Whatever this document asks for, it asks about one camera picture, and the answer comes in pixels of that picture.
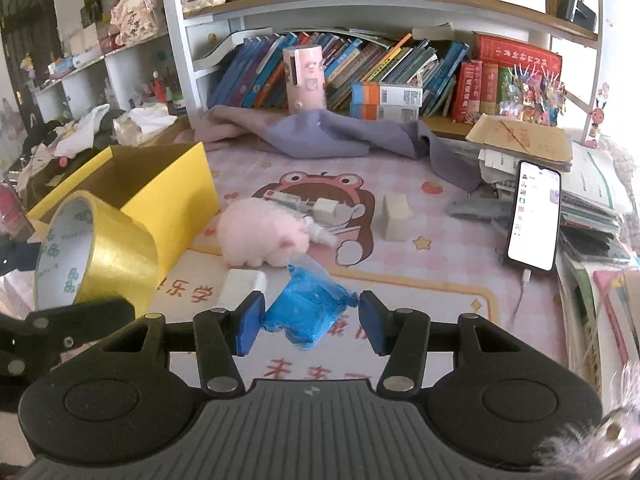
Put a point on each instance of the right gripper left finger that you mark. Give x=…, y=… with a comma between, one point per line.
x=220, y=335

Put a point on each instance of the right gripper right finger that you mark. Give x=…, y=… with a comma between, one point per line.
x=402, y=335

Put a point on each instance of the blue plastic item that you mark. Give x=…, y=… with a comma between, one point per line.
x=303, y=301

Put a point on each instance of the yellow tape roll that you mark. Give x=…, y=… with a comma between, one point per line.
x=94, y=251

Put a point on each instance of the white small box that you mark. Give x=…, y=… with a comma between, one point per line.
x=239, y=283

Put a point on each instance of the pink plush toy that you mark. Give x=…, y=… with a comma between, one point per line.
x=253, y=232

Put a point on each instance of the pink cartoon desk mat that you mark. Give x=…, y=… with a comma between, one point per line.
x=448, y=266

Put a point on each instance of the beige eraser block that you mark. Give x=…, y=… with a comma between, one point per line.
x=396, y=217

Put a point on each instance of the white usb charger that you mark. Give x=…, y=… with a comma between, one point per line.
x=323, y=210

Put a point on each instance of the white charger plug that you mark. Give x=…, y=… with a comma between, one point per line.
x=290, y=200

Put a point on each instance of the yellow cardboard box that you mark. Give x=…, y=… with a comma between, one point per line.
x=168, y=189

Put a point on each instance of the grey utility knife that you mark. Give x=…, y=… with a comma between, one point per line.
x=479, y=208

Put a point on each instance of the smartphone with lit screen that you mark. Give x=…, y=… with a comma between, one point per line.
x=535, y=222

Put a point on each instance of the stack of books and papers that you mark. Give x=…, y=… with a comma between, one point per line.
x=598, y=274

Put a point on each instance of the purple grey cloth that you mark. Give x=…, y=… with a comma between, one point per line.
x=318, y=134

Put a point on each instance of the orange white boxes stack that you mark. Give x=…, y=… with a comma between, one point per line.
x=371, y=100

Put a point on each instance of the brown paper envelope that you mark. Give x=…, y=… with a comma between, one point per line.
x=550, y=146

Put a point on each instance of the red book set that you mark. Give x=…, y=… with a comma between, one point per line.
x=485, y=80

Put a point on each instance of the pink cylindrical container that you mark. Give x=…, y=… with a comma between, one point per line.
x=304, y=78

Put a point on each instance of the pink figurine decoration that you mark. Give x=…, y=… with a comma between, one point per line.
x=135, y=20

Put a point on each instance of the white bookshelf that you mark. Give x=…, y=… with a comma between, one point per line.
x=581, y=49

